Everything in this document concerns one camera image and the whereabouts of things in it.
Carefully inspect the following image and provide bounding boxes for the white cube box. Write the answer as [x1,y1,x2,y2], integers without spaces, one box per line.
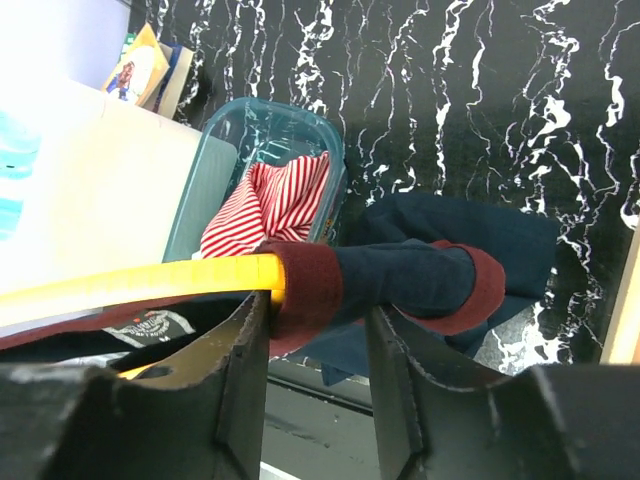
[1,78,199,291]

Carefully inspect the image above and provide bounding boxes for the yellow plastic hanger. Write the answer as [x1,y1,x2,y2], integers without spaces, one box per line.
[1,254,285,390]

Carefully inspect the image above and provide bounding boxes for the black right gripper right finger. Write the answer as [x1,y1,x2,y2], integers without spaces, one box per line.
[365,308,639,479]

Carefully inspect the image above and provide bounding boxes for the wooden clothes rack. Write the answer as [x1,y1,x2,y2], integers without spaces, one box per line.
[599,226,640,365]

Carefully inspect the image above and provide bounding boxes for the red white striped tank top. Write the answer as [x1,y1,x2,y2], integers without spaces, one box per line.
[197,152,330,259]

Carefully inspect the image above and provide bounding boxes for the teal cat ear headphones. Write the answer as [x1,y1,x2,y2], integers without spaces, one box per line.
[1,111,41,241]

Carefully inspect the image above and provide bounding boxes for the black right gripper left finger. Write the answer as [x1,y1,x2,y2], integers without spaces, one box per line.
[1,292,271,479]

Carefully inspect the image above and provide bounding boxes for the navy maroon tank top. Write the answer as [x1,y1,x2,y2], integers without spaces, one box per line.
[1,192,559,386]

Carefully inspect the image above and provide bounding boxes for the illustrated booklet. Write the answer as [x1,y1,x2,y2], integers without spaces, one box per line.
[101,23,194,119]

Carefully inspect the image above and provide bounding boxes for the teal transparent plastic bin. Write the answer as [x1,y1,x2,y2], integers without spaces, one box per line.
[163,97,348,262]

